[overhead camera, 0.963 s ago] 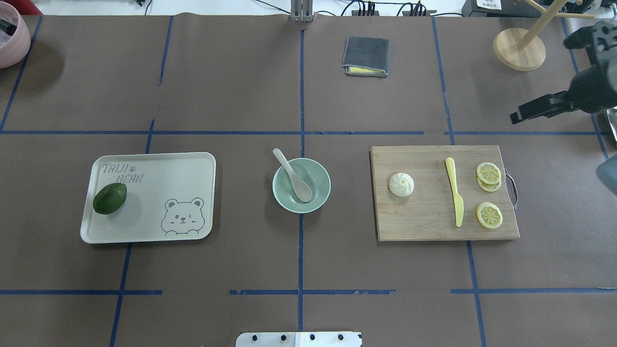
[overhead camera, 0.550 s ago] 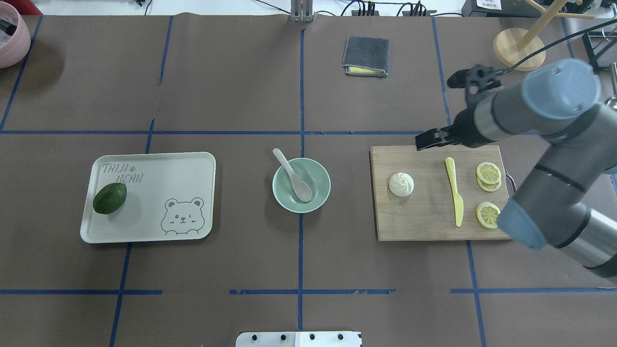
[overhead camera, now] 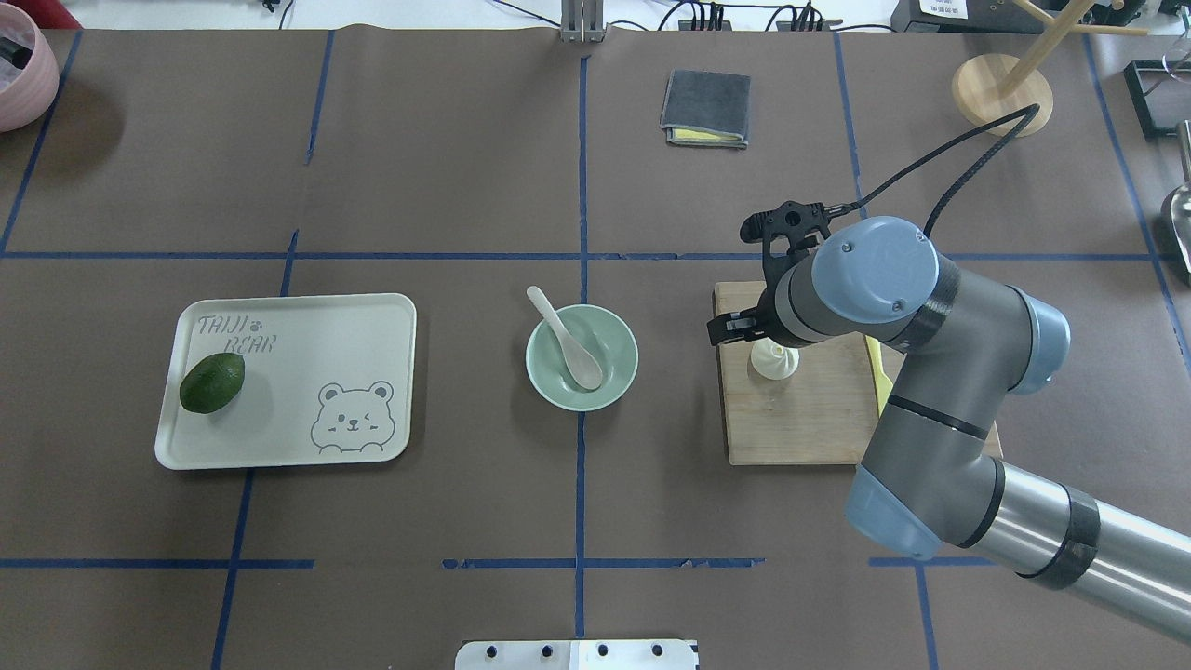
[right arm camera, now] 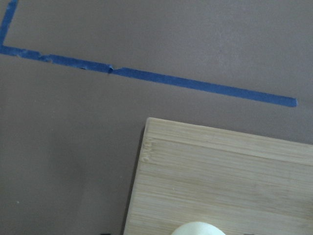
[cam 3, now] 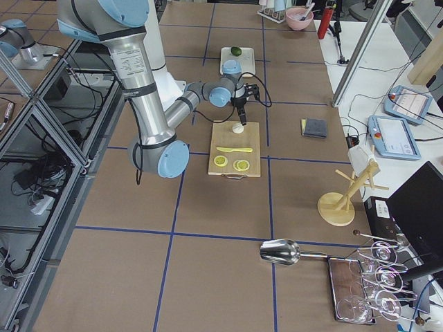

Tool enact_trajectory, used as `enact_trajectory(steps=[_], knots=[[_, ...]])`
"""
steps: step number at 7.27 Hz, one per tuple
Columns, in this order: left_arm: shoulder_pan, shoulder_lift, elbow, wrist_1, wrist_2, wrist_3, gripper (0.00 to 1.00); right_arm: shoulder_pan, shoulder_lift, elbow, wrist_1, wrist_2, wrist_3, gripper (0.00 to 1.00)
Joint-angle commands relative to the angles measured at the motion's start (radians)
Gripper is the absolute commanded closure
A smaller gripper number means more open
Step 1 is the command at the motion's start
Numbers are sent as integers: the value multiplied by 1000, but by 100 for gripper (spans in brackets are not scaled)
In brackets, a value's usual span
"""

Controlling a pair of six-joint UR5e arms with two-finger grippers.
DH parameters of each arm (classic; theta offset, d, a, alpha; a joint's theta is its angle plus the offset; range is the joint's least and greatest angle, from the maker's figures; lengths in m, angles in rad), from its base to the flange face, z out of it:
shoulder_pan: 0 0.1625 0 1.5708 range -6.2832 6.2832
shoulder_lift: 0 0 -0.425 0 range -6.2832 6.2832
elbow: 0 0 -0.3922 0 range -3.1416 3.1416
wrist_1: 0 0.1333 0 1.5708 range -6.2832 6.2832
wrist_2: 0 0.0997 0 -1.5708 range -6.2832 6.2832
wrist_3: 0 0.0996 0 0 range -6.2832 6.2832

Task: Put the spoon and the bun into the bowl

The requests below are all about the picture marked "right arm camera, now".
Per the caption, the white steamed bun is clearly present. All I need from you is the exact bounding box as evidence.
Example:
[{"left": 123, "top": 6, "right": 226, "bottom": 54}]
[{"left": 171, "top": 221, "right": 225, "bottom": 235}]

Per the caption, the bamboo cutting board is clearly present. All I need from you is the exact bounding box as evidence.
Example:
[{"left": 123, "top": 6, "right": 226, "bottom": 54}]
[{"left": 124, "top": 117, "right": 313, "bottom": 235}]

